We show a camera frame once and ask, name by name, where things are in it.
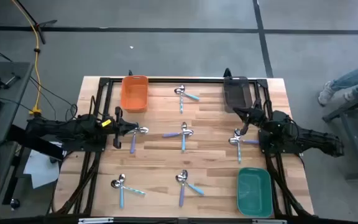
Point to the yellow tape label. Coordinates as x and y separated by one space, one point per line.
106 123

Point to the silver aluminium extrusion piece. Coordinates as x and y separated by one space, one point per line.
269 221
95 221

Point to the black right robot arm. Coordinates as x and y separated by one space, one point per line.
291 130

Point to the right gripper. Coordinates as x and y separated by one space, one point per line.
255 116

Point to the orange plastic bin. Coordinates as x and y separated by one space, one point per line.
134 93

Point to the grey plastic bin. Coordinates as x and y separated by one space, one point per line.
236 91

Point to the black tripod stand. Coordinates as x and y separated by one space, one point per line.
47 23

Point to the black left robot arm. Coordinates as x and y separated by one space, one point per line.
79 127

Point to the black desk crossbar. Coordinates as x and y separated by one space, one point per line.
33 143

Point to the green plastic bin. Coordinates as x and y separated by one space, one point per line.
255 193

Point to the grey office desk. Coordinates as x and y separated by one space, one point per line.
6 186
14 102

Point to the white paper sheet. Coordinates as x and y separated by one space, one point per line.
39 168

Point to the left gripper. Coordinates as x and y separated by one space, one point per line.
117 127

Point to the black caster knob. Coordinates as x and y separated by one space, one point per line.
15 203

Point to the person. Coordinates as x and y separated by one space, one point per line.
353 77

